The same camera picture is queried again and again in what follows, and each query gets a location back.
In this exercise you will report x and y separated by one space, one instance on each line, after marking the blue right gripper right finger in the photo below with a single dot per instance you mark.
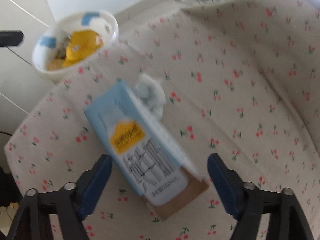
247 203

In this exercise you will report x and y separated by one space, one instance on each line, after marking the cherry print cloth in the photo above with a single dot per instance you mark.
241 78

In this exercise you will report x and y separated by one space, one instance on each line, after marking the blue milk carton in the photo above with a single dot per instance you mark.
152 161

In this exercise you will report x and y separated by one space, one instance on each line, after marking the white wardrobe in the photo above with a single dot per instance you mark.
21 87

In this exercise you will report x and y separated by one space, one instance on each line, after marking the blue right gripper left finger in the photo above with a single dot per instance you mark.
72 203

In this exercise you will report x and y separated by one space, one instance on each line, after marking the white patterned trash bin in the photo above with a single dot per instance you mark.
53 42

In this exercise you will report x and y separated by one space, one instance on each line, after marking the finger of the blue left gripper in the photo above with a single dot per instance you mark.
11 38

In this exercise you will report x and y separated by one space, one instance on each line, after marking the small white tissue wad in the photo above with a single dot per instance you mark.
150 91

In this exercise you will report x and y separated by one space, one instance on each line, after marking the yellow snack wrapper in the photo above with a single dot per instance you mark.
82 44

